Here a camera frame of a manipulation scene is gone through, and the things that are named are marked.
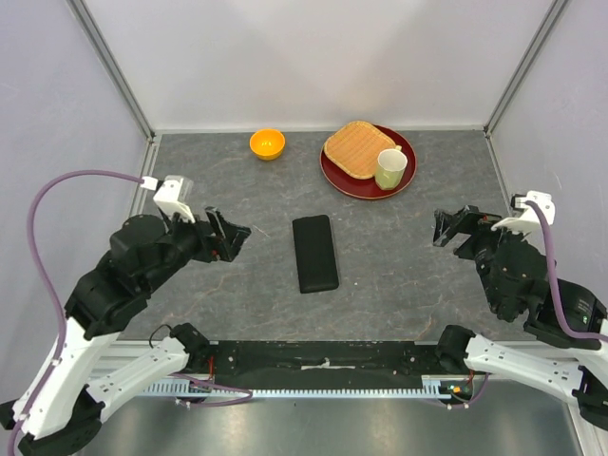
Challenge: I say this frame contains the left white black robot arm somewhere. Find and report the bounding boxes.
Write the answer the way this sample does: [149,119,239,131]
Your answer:
[1,207,251,455]

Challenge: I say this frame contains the pale green cup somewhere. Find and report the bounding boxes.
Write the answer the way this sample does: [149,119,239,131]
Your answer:
[374,147,409,191]

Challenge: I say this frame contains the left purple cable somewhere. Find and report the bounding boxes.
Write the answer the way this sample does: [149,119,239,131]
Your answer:
[8,169,256,456]

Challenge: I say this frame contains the light blue cable duct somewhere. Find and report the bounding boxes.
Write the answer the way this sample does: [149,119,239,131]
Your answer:
[142,376,471,398]

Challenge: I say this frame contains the orange bowl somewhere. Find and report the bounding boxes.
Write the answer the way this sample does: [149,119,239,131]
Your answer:
[249,128,286,161]

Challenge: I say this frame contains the left aluminium corner post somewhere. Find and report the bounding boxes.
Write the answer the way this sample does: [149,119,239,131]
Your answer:
[66,0,156,141]

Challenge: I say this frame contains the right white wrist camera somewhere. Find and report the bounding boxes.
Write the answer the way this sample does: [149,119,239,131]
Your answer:
[490,190,556,235]

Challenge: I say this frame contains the aluminium corner post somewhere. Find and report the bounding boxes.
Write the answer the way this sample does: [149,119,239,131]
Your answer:
[484,0,570,139]
[66,0,156,141]

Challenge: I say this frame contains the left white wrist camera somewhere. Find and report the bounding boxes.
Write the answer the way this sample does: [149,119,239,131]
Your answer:
[140,175,196,223]

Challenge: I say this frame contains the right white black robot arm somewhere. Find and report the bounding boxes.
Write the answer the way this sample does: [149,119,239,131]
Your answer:
[433,200,607,429]

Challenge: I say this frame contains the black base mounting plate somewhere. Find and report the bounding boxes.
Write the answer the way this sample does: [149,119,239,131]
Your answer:
[189,339,494,379]

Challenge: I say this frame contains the black zip tool case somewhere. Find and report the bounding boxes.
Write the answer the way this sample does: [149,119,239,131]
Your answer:
[292,215,339,294]

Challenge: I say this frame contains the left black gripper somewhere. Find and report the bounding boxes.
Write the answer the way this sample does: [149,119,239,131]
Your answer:
[143,204,253,293]

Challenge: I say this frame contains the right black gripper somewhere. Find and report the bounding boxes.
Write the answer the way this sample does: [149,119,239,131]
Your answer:
[430,202,531,314]

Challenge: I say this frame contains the woven bamboo basket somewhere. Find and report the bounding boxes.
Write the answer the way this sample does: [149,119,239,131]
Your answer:
[323,121,396,180]

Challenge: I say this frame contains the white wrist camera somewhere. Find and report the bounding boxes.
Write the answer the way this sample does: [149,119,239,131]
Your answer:
[490,190,556,235]
[140,175,196,223]

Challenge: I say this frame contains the right aluminium corner post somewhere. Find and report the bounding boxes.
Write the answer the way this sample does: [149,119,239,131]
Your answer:
[484,0,570,139]

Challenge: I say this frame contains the red round tray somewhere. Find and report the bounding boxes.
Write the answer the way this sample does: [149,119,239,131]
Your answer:
[319,124,417,200]

